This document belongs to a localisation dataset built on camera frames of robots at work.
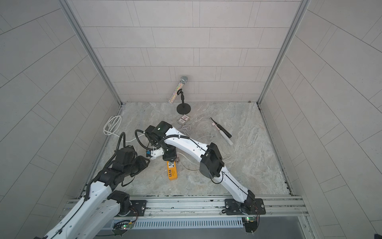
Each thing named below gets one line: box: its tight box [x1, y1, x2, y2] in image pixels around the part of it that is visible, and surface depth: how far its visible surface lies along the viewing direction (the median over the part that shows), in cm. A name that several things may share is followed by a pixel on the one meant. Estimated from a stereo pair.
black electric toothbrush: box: [209, 117, 233, 139], surface depth 101 cm
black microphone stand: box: [176, 88, 191, 115], surface depth 114 cm
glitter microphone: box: [168, 75, 189, 105], surface depth 98 cm
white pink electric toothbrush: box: [211, 121, 234, 146], surface depth 98 cm
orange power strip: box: [167, 160, 178, 181], surface depth 82 cm
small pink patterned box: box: [177, 114, 191, 126], surface depth 107 cm
